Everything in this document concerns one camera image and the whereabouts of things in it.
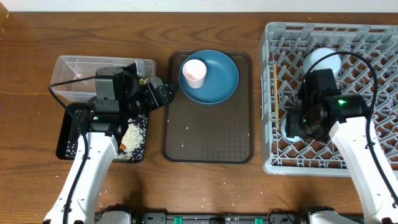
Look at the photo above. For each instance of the light blue bowl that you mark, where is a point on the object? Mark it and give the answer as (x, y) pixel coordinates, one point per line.
(333, 62)

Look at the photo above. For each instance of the brown serving tray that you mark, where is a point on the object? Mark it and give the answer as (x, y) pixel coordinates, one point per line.
(218, 133)

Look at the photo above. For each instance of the dark blue plate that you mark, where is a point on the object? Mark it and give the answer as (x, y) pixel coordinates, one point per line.
(220, 81)

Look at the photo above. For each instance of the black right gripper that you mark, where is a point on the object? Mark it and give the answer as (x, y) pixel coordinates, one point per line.
(293, 128)

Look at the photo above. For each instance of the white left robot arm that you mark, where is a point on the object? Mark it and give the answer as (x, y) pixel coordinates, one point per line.
(79, 196)

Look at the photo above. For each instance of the grey dishwasher rack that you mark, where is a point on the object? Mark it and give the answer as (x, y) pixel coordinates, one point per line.
(368, 67)

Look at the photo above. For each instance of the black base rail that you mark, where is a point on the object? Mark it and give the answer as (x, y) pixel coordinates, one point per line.
(276, 216)

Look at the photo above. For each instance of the black plastic tray bin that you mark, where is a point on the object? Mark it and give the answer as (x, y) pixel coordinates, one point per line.
(88, 120)

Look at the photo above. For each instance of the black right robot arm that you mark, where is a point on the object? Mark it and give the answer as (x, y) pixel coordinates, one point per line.
(345, 121)

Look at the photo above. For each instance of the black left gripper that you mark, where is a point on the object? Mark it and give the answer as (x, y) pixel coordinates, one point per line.
(163, 91)

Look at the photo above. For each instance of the pile of white rice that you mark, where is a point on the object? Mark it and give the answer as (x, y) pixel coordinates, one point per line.
(134, 140)

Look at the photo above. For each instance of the pink cup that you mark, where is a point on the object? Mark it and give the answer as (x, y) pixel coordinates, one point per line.
(194, 71)

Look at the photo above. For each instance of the clear plastic bin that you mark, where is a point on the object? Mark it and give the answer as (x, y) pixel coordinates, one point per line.
(77, 67)

